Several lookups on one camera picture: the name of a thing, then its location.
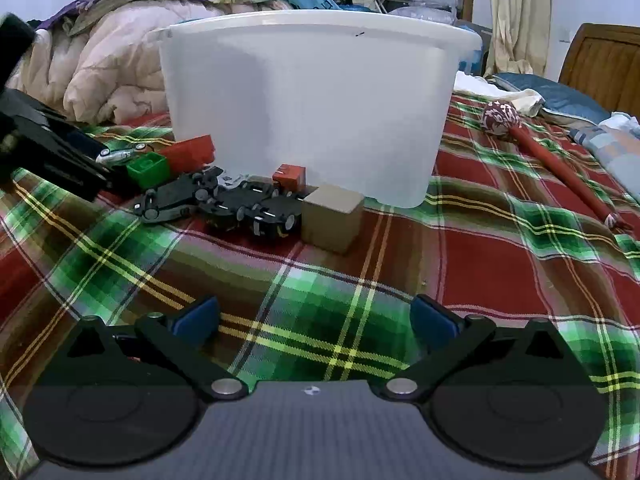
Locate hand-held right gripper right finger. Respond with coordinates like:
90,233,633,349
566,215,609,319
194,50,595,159
385,294,573,402

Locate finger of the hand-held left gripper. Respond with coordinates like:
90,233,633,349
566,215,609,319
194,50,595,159
132,166,227,224

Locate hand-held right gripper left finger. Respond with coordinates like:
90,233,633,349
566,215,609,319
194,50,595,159
65,296,246,402

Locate green building block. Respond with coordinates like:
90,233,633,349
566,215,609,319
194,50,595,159
126,154,172,190

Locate red building block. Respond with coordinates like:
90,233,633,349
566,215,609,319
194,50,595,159
159,134,217,172

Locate black toy car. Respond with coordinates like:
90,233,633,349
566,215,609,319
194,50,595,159
205,176,304,239

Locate wooden cube block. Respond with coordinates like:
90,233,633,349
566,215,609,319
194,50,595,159
300,183,366,254

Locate white plastic container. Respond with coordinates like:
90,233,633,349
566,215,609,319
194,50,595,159
147,9,484,209

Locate silver metal toy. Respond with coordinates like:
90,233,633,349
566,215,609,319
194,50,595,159
95,145,147,165

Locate plaid bed sheet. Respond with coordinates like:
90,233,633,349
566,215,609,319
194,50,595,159
0,72,640,480

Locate pink quilt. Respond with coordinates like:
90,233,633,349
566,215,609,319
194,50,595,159
6,0,261,127

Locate small orange block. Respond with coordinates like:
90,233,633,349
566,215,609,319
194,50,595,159
272,163,307,194

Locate red massage stick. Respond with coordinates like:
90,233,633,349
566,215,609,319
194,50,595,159
481,100,634,232

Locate cream cloth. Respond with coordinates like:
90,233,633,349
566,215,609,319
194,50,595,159
454,71,546,117

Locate light blue quilt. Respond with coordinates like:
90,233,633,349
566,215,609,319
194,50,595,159
569,111,640,192

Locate blue pillow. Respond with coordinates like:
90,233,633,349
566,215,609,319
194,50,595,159
492,72,627,127

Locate grey chair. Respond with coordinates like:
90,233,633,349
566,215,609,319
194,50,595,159
452,19,494,77

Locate wooden headboard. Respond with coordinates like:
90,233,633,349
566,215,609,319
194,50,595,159
557,22,640,117

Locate cream curtain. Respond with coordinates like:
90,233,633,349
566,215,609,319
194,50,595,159
486,0,552,79

